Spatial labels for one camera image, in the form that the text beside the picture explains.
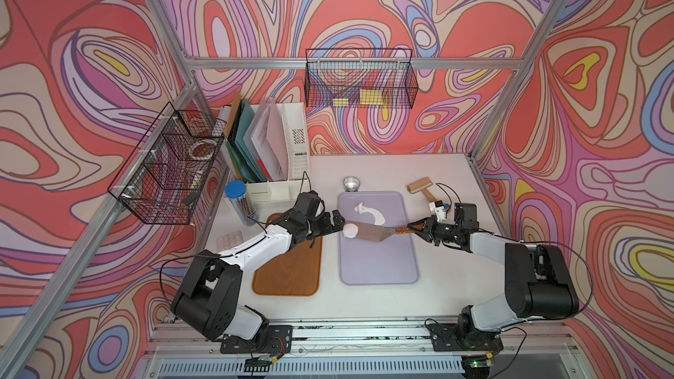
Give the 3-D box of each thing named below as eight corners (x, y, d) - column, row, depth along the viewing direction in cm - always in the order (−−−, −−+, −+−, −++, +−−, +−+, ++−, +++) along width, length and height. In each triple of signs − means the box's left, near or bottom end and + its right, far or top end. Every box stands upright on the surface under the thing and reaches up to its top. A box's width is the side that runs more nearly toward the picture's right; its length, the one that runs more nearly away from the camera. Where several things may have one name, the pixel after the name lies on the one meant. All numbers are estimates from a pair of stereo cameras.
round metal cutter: (343, 191, 108) (343, 188, 106) (343, 179, 112) (343, 175, 111) (360, 191, 108) (360, 188, 106) (359, 179, 112) (359, 175, 111)
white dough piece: (354, 210, 103) (354, 206, 101) (360, 203, 105) (361, 200, 103) (380, 228, 98) (381, 225, 96) (386, 220, 100) (387, 217, 98)
